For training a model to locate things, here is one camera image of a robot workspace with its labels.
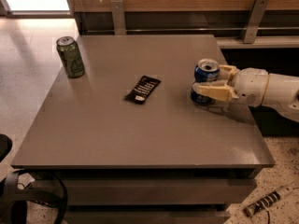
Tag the grey drawer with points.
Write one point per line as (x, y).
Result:
(168, 217)
(158, 191)

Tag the left metal bracket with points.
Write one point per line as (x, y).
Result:
(118, 17)

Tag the black round seat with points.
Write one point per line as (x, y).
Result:
(5, 146)

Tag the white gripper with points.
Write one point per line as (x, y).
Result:
(250, 86)

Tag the green soda can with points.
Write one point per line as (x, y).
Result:
(70, 56)

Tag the white power strip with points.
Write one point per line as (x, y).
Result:
(268, 200)

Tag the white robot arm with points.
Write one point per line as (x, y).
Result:
(281, 94)

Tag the right metal bracket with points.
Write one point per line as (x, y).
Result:
(250, 30)

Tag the upper grey drawer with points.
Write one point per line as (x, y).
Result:
(158, 191)

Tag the blue pepsi can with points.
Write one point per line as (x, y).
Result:
(206, 70)

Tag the black chair base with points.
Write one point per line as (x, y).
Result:
(45, 190)

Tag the black snack packet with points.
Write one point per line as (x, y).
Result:
(142, 90)

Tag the lower grey drawer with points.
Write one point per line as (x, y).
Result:
(168, 217)

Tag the metal bracket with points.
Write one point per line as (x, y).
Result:
(118, 17)
(250, 30)

